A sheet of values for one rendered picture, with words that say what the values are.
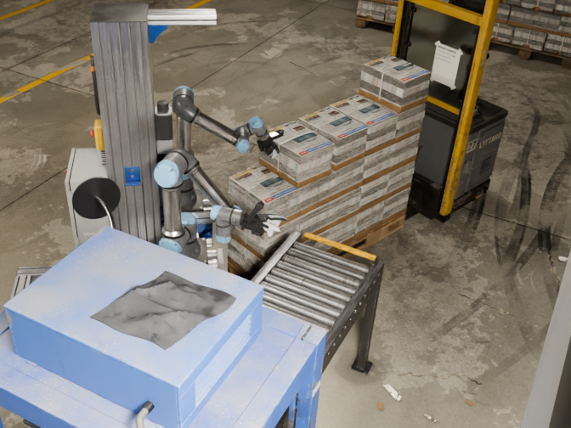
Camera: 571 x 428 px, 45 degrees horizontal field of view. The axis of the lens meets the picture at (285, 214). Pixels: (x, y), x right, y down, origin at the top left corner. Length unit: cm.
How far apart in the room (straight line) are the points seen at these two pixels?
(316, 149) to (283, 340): 214
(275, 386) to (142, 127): 176
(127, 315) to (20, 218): 363
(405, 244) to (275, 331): 313
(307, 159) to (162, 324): 236
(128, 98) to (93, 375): 169
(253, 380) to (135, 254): 54
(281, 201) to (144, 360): 242
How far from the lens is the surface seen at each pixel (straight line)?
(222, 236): 332
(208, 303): 199
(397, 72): 473
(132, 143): 349
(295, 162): 412
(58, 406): 208
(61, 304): 207
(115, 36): 326
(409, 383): 424
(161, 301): 201
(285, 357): 214
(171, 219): 338
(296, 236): 385
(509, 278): 518
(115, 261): 219
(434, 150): 551
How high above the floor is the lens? 311
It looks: 35 degrees down
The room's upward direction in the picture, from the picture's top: 4 degrees clockwise
